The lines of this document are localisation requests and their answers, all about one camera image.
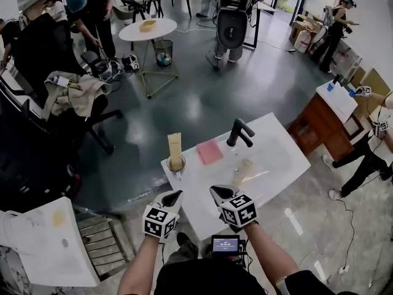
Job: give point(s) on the beige bowl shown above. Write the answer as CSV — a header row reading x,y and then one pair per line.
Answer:
x,y
148,25

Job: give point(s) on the white washbasin on grey frame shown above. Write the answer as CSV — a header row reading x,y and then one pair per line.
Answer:
x,y
276,152

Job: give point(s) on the white faucet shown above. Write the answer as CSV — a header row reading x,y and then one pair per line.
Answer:
x,y
15,232

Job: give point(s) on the black office chair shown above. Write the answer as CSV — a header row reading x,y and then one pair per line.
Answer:
x,y
37,51

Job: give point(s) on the metal grate shelf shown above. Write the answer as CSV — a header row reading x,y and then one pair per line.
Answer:
x,y
104,247

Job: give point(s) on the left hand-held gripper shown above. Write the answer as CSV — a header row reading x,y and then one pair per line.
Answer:
x,y
159,223

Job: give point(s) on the person's black white t-shirt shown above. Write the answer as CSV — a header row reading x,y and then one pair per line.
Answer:
x,y
215,278

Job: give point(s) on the person's left forearm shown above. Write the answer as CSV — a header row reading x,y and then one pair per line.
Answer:
x,y
141,266

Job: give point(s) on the grey shell chair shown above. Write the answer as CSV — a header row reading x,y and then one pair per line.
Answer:
x,y
231,26

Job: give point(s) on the person's leg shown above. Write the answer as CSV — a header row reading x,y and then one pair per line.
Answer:
x,y
184,247

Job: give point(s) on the yellow sponge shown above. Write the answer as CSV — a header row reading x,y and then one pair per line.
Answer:
x,y
58,218

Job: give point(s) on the cardboard box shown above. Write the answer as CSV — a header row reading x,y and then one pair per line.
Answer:
x,y
307,34

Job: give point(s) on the beige jacket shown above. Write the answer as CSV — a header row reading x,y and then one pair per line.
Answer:
x,y
76,94

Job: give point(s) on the small black monitor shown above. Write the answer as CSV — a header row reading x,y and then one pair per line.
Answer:
x,y
225,244

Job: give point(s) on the pink cloth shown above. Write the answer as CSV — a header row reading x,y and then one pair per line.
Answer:
x,y
209,151

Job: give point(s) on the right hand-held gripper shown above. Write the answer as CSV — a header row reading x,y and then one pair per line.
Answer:
x,y
239,212

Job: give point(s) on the wooden cabinet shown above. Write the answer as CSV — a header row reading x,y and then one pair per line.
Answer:
x,y
325,124

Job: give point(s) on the black faucet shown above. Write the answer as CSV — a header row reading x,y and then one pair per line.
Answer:
x,y
238,132

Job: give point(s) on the beige rectangular block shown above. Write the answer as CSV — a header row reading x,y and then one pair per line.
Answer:
x,y
175,147

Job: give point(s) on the cardboard sheet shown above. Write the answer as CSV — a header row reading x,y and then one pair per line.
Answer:
x,y
373,81

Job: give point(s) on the idle hand-held gripper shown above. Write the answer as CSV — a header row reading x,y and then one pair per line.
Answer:
x,y
131,62

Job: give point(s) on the person's right forearm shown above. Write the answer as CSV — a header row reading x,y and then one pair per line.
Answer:
x,y
270,250

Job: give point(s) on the round white table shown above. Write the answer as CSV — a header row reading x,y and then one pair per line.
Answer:
x,y
144,34

